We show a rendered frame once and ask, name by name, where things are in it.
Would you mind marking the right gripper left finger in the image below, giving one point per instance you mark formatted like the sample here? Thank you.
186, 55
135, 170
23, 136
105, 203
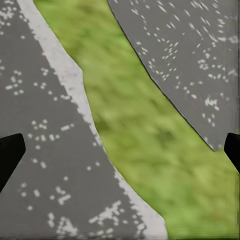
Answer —
12, 149

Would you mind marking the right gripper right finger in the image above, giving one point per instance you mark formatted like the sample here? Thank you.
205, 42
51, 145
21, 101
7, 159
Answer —
232, 148

